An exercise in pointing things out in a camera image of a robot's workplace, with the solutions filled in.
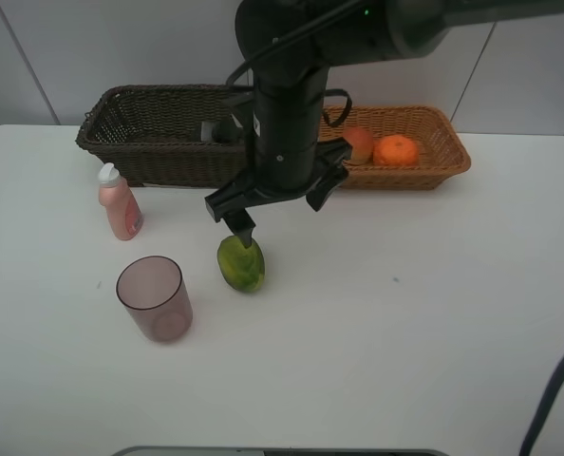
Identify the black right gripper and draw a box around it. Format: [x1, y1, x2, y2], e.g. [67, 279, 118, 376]
[205, 68, 349, 249]

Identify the green mango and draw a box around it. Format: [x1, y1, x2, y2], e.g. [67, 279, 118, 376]
[216, 236, 265, 293]

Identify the dark green pump bottle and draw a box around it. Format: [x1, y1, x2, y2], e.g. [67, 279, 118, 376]
[197, 115, 244, 144]

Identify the red yellow peach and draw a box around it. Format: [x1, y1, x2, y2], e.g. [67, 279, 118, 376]
[343, 126, 374, 165]

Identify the orange tangerine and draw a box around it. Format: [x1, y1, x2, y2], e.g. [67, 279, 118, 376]
[373, 135, 419, 166]

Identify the pink bottle white cap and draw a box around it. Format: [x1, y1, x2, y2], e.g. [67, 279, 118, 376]
[98, 162, 143, 240]

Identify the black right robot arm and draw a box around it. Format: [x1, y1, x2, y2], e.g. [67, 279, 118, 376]
[205, 1, 564, 246]

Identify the translucent purple plastic cup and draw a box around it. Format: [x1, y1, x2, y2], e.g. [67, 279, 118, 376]
[115, 256, 193, 343]

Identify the dark brown wicker basket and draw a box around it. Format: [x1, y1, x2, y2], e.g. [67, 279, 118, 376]
[76, 85, 250, 188]

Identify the light brown wicker basket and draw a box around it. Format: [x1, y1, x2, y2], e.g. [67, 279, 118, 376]
[319, 105, 471, 191]

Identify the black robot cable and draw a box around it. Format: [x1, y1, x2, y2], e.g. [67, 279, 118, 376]
[518, 327, 564, 456]

